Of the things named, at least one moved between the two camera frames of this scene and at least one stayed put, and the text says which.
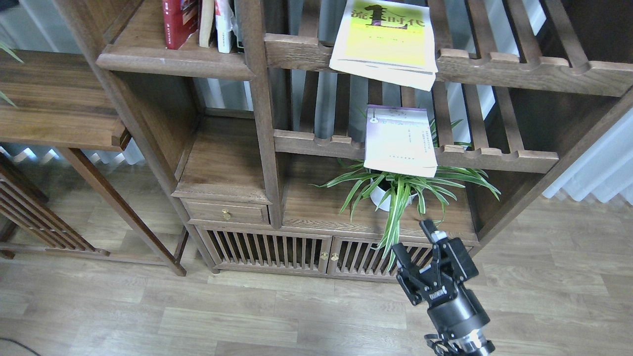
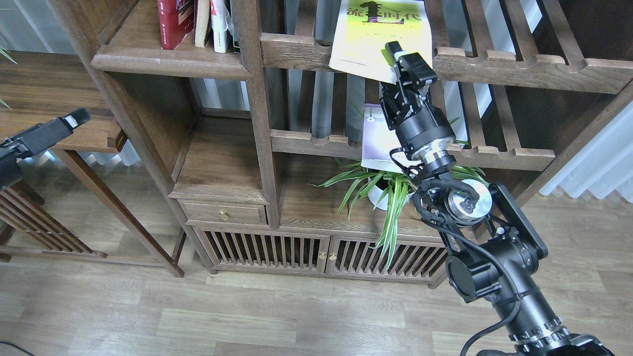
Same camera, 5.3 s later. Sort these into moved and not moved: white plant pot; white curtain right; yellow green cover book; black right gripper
Moved: black right gripper
Not moved: white curtain right; yellow green cover book; white plant pot
